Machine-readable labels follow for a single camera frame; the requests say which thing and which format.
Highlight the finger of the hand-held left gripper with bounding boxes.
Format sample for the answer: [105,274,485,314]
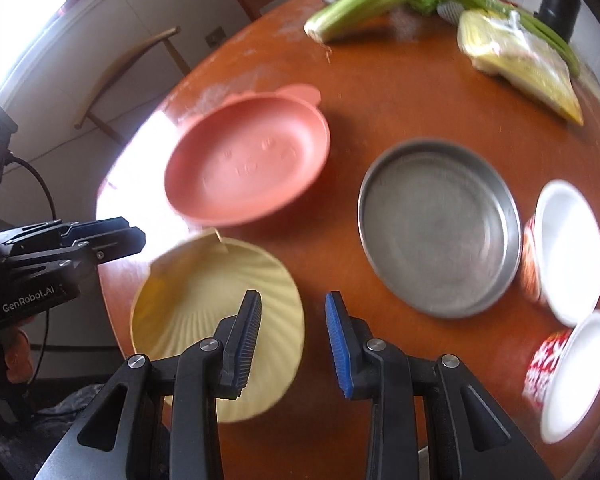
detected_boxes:
[62,226,147,266]
[55,216,133,241]

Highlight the black thermos bottle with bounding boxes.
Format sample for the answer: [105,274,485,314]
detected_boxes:
[537,0,582,41]

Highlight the person's left hand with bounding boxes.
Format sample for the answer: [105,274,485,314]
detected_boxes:
[4,317,32,385]

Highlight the white bowl red pattern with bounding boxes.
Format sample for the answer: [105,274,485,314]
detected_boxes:
[521,180,600,327]
[522,310,600,444]

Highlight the window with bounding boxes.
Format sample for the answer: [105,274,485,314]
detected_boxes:
[0,0,103,101]

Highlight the black cable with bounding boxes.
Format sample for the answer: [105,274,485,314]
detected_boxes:
[7,156,57,411]

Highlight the green celery bunch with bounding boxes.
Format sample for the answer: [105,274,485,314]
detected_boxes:
[304,0,481,43]
[410,0,581,78]

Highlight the bagged yellow corn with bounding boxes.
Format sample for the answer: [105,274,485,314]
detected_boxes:
[456,9,584,127]

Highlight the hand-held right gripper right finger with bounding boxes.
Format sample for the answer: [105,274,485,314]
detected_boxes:
[325,291,556,480]

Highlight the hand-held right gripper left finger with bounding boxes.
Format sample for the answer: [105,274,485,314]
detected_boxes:
[35,290,263,480]

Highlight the yellow shell-shaped plate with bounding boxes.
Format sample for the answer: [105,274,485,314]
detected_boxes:
[130,228,306,425]

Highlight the pink plate with ears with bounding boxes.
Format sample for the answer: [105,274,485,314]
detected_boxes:
[164,84,331,226]

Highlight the stainless steel plate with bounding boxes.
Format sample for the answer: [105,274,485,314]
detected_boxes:
[357,139,523,320]

